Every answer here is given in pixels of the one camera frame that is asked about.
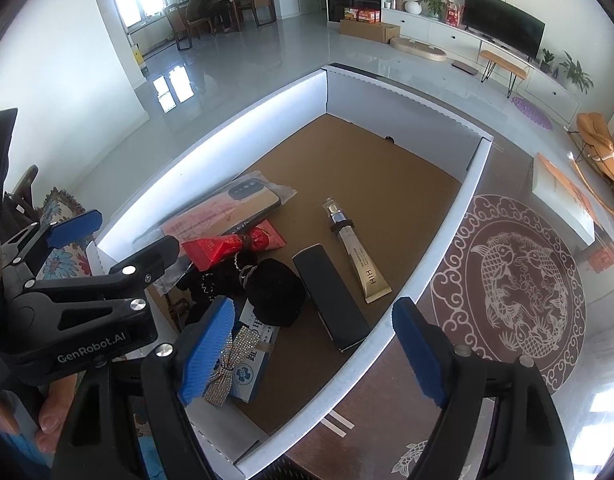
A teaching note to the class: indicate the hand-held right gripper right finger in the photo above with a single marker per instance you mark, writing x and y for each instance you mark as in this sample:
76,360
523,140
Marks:
419,355

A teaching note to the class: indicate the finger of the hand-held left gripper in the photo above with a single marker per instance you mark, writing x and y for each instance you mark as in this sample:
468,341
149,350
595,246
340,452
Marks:
77,225
147,255

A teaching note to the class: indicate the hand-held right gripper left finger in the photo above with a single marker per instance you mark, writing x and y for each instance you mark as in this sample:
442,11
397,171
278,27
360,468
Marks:
207,350

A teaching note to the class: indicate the silver rhinestone bow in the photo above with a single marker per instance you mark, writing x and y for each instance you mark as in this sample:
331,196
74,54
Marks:
227,365

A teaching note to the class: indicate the blue white medicine box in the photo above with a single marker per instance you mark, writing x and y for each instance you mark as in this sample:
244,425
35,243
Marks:
254,360

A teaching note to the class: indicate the shiny red packet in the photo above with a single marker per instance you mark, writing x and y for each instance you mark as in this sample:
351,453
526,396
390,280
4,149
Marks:
212,252

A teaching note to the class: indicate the black fuzzy pouch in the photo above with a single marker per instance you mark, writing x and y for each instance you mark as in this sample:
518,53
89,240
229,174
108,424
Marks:
279,292

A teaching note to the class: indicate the black printed box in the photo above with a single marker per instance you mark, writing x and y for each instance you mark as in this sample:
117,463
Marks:
332,300

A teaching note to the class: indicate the gold cosmetic tube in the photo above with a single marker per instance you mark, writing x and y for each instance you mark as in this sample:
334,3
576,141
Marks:
359,255

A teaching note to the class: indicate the red printed packet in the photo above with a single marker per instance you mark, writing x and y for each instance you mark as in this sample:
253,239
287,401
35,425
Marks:
264,240

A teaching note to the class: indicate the wooden phone case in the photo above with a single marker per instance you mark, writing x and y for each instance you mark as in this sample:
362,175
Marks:
252,200

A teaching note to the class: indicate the white cardboard box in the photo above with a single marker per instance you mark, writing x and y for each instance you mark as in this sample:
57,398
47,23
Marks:
387,180

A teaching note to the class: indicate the person's left hand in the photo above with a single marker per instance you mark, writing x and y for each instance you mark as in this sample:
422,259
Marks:
54,420

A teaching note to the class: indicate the patterned chair cushion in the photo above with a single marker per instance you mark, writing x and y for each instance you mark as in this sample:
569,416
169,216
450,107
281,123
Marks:
62,260

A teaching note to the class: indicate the white flat box orange top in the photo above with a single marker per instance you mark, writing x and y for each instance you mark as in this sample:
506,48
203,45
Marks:
562,195

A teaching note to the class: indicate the purple floor mat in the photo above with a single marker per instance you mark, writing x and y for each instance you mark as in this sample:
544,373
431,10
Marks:
533,112

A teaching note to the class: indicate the wooden dining chair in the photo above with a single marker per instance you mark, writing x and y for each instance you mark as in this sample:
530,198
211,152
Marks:
259,2

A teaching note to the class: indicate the orange rocking chair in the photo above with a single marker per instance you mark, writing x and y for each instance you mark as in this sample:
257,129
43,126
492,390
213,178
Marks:
602,145

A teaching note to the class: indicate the dark floor scale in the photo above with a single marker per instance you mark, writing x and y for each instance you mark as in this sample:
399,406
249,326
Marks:
463,66

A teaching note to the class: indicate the wooden bench black legs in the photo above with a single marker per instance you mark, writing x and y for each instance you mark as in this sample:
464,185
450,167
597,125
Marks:
502,62

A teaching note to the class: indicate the round wooden platform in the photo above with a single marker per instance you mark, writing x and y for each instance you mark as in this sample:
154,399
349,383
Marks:
418,49

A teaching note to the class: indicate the brown cardboard box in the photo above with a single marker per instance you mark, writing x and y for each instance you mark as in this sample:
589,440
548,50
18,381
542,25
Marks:
367,31

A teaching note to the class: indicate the white television cabinet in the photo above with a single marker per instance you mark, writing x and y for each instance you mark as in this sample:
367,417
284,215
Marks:
447,40

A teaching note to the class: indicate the small potted plant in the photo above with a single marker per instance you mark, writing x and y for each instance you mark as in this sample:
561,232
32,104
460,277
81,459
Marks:
547,60

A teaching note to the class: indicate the red boxes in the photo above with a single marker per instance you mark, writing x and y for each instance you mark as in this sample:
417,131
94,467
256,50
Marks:
362,14

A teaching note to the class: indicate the large leafy potted plant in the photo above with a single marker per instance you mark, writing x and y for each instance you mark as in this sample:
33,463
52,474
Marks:
577,72

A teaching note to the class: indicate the red gift bag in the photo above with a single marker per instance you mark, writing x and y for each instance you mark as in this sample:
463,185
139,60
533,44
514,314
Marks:
454,15

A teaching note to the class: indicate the black television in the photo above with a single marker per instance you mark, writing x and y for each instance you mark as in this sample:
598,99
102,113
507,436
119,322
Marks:
502,22

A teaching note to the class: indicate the white round vase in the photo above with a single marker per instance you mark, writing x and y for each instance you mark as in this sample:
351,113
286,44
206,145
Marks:
413,7

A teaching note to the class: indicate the bushy potted plant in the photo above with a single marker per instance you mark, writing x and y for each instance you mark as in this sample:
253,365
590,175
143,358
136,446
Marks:
433,4

